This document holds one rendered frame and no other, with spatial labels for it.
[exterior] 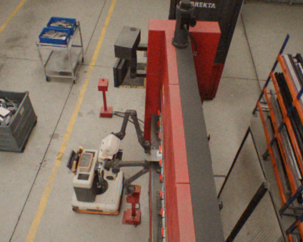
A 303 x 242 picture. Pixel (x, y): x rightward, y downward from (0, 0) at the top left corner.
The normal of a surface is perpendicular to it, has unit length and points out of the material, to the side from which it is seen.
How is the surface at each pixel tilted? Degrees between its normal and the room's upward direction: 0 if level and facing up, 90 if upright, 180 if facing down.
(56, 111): 0
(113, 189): 0
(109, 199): 0
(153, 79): 90
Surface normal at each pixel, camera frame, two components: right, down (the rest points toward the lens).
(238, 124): 0.05, -0.67
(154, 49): 0.01, 0.74
